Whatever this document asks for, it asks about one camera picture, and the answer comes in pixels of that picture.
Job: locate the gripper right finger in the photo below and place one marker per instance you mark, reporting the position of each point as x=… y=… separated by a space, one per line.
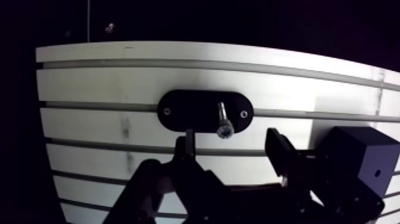
x=290 y=162

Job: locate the steel bolt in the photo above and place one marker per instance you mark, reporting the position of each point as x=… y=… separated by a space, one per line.
x=224 y=125

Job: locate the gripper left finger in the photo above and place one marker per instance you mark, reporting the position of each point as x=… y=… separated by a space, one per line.
x=184 y=175

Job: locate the black oval holder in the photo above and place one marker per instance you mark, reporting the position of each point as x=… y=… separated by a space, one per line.
x=204 y=111

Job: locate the dark blue-grey block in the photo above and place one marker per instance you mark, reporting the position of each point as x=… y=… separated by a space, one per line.
x=362 y=156

